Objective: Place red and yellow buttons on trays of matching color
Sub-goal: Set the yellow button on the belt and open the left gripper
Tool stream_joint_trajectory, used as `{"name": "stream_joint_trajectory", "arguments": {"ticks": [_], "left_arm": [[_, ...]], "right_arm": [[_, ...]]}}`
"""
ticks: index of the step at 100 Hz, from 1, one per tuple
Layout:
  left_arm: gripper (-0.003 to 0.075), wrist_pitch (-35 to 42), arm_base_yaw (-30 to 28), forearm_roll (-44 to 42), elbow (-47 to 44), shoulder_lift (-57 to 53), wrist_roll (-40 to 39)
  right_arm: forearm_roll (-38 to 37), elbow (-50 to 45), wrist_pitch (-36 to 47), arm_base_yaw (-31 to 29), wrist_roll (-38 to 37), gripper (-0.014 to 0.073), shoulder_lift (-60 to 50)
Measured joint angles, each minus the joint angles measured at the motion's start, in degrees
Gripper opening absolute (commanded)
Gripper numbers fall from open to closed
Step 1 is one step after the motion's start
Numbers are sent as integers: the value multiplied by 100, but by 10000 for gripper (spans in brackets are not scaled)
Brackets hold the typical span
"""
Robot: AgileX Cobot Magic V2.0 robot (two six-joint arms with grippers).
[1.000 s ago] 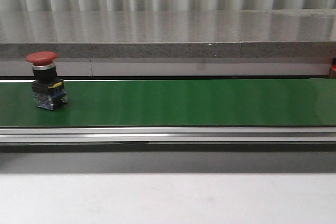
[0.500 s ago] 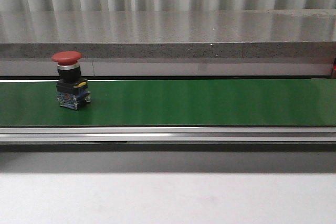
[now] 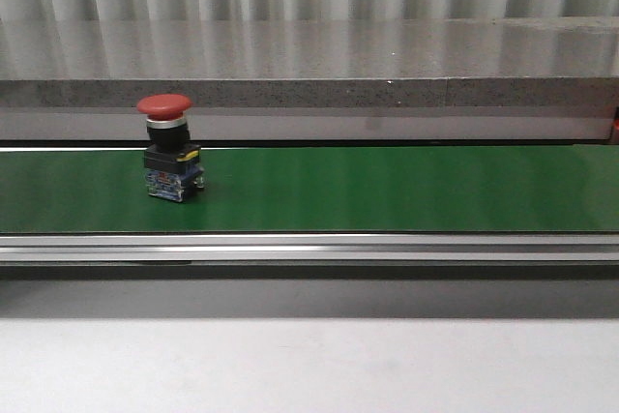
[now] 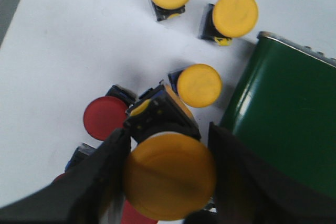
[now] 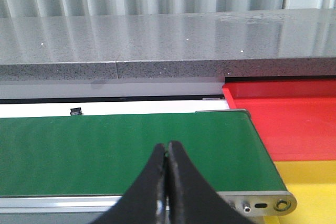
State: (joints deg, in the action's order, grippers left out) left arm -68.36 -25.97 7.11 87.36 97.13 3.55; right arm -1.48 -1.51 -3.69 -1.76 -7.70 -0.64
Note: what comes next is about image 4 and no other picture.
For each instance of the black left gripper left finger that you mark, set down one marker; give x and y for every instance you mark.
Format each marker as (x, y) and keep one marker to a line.
(85, 194)

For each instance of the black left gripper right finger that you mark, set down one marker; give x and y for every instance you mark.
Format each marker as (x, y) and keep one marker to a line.
(249, 190)

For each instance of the red mushroom push button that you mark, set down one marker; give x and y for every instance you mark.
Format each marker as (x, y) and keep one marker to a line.
(129, 214)
(105, 114)

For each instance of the green conveyor belt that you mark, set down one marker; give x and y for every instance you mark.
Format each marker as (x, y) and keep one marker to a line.
(283, 109)

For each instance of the aluminium conveyor frame rail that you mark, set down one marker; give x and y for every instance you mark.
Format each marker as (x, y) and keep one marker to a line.
(303, 49)

